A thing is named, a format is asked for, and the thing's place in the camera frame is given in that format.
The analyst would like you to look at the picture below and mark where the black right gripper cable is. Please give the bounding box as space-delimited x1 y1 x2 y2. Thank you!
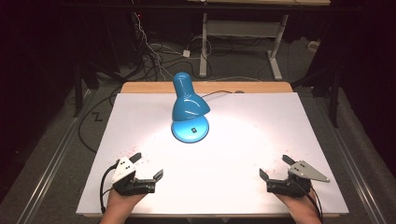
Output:
298 179 325 224

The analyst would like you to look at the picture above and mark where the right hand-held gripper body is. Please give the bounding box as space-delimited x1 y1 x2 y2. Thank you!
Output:
265 160 332 199

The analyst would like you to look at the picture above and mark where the metal floor rail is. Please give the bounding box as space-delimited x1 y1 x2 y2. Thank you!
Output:
311 92 389 224
15 89 96 224

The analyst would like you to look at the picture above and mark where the person's right hand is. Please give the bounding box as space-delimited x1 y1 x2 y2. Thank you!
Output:
275 189 321 216

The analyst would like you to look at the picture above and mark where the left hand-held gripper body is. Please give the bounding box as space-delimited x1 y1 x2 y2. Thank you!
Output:
110 156 157 197

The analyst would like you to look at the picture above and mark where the black stand leg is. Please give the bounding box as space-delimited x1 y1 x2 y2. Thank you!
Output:
72 60 84 119

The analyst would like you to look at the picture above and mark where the white table cover sheet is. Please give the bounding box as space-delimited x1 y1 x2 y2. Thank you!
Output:
76 92 350 217

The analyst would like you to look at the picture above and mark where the white box on floor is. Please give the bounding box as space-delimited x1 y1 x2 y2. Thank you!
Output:
307 40 321 53

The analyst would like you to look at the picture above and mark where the bundle of floor cables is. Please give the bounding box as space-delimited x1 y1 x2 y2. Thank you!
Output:
129 10 213 82

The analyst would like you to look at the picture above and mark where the blue desk lamp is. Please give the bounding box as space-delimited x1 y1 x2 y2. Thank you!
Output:
170 71 212 145

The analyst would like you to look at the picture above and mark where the long black floor cable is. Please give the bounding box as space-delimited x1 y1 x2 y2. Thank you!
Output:
78 88 123 154

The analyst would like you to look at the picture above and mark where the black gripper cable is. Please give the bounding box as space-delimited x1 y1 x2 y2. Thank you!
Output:
99 160 121 216
298 179 325 224

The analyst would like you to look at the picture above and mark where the person's left hand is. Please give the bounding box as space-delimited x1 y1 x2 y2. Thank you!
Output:
105 188 148 217

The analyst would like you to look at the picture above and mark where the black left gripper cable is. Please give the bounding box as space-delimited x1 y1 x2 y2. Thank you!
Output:
99 160 121 216

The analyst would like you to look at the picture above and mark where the black lamp cable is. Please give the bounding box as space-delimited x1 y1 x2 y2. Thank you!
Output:
200 90 246 99

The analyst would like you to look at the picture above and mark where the white-framed desk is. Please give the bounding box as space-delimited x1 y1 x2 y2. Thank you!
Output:
186 0 332 81

